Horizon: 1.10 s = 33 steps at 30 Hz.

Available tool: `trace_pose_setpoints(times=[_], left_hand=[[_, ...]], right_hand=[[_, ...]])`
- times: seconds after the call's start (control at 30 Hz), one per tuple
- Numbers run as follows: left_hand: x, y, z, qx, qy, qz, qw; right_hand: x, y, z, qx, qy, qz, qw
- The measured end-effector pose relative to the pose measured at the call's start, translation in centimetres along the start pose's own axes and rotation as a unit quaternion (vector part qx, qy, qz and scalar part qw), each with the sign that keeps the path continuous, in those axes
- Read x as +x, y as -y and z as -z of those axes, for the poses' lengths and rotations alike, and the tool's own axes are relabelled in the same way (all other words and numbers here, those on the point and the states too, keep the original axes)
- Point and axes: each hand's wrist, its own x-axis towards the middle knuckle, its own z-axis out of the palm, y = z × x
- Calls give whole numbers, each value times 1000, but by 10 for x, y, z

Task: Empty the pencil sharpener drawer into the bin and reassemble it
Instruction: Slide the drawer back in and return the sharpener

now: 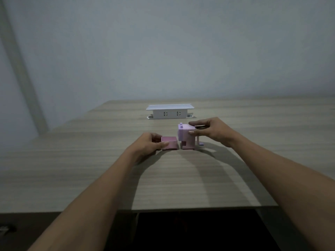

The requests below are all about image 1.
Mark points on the person's right forearm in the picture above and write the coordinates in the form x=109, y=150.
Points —
x=293, y=185

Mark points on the person's left forearm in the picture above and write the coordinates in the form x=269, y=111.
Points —
x=91, y=206

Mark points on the white desk socket box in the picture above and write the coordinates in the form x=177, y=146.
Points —
x=170, y=111

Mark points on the pink pencil sharpener body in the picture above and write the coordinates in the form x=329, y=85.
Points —
x=184, y=134

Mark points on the person's left hand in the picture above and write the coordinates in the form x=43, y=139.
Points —
x=144, y=147

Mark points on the pink sharpener drawer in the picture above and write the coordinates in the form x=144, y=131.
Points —
x=171, y=145

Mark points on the person's right hand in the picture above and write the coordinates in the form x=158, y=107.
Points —
x=217, y=130

